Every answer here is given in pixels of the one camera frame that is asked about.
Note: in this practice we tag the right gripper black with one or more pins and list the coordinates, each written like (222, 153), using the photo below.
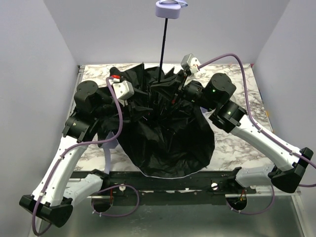
(179, 84)

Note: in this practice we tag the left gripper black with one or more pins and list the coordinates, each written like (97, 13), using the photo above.
(133, 107)

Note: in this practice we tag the lilac umbrella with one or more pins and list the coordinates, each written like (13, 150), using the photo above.
(167, 140)

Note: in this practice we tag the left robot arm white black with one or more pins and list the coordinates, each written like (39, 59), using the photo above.
(51, 200)

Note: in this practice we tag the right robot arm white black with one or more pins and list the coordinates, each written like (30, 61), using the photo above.
(289, 162)

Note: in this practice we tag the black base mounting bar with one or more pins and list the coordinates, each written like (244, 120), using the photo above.
(131, 188)

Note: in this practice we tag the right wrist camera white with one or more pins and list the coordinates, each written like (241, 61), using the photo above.
(190, 64)

